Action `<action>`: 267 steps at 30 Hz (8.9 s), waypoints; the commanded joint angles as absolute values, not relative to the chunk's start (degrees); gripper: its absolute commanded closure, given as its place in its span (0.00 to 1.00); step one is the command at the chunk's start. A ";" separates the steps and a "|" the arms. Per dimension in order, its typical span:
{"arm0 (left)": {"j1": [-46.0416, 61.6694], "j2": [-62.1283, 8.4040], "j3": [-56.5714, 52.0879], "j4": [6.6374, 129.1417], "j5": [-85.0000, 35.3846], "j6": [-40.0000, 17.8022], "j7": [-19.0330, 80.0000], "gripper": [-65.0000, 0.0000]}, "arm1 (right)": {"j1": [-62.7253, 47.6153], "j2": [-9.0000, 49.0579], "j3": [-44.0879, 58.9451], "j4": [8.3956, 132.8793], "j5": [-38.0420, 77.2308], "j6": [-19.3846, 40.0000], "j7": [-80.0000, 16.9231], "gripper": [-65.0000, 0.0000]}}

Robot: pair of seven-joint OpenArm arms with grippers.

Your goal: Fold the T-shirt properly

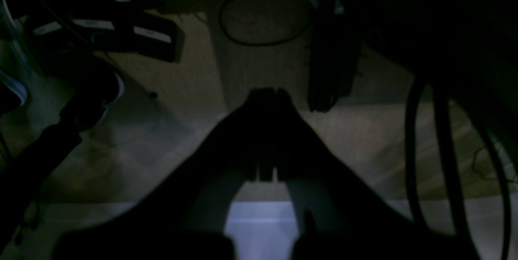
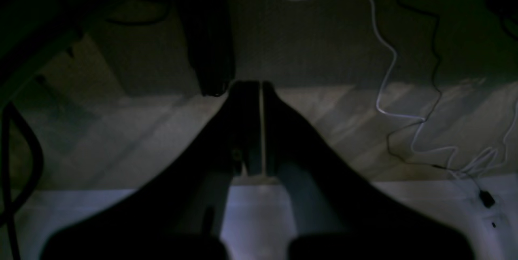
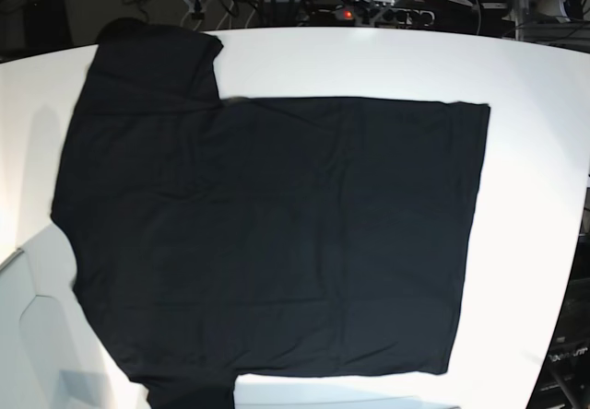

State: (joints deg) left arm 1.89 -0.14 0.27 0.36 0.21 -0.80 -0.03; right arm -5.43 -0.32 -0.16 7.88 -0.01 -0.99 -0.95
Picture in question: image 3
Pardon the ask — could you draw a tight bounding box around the black T-shirt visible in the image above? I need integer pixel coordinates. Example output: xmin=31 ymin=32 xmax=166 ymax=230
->
xmin=51 ymin=26 xmax=490 ymax=408

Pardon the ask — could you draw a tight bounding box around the black power strip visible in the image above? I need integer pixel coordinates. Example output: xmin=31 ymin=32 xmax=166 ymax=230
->
xmin=308 ymin=7 xmax=435 ymax=29

